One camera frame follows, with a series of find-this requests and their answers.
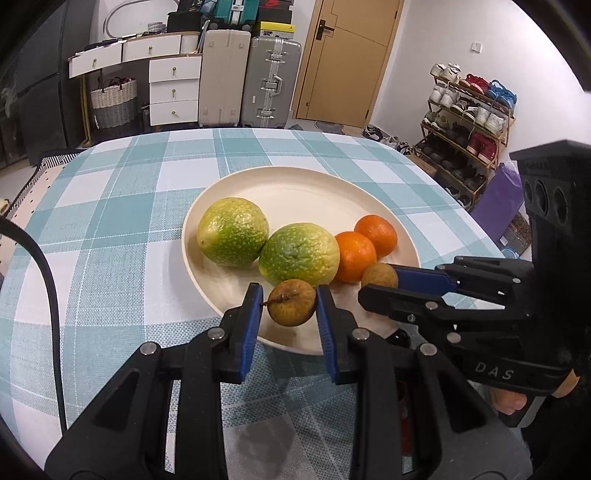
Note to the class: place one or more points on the brown cardboard box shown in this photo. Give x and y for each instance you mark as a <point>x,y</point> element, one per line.
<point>422,164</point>

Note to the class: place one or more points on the patterned rug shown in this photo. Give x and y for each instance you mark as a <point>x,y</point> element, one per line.
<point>41,175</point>

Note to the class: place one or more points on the teal suitcase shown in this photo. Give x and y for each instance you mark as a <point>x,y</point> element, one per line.
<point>228,11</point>

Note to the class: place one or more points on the white drawer dresser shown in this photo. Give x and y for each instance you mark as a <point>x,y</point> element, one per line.
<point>173,92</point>

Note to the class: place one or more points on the black box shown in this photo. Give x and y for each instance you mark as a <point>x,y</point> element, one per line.
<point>184,22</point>

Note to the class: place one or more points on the loose sneakers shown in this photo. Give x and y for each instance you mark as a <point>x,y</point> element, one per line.
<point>385,136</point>

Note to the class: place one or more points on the brown longan with stem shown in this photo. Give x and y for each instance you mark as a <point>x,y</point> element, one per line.
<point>292,302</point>

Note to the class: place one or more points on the person's right hand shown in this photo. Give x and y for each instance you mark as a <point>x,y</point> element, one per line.
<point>508,401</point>

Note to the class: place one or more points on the beige suitcase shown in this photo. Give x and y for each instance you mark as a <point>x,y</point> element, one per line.
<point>224,78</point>

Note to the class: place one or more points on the purple bag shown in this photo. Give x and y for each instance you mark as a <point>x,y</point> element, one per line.
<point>501,203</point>

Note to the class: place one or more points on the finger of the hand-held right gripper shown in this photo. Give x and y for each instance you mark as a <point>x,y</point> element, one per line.
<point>418,279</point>
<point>392,304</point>

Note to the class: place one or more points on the patterned flat mat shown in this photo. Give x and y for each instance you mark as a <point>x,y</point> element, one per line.
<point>517,230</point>

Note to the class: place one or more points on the shoe rack with shoes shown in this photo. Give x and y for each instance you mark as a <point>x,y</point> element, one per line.
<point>461,115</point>

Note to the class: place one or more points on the yellow and black shoebox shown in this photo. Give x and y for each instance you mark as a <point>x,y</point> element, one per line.
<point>274,30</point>

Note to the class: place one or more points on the wooden door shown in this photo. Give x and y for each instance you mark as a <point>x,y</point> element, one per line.
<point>355,74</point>

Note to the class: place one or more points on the oval metal hoop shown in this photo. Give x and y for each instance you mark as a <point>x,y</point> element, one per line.
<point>111,18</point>

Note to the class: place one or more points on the dark grey refrigerator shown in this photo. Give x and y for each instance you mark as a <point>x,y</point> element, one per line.
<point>51,106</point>

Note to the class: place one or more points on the teal checked tablecloth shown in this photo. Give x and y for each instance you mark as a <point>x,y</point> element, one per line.
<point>115,230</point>

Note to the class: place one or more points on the cream round plate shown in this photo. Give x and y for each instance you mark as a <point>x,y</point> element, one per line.
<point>286,194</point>

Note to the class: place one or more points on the silver suitcase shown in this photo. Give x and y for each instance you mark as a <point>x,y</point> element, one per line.
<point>272,83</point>

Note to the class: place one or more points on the yellow-green guava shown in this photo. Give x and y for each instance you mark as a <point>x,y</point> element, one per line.
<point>233,230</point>
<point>299,254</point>

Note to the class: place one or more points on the orange tangerine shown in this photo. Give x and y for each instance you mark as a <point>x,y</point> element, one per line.
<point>354,256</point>
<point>376,235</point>

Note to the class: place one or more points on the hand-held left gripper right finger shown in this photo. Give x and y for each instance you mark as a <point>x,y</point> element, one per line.
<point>328,332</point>

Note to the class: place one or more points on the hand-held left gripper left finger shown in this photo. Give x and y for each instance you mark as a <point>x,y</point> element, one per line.
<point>247,332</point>

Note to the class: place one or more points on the woven laundry basket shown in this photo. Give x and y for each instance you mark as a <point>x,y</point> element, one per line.
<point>113,106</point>

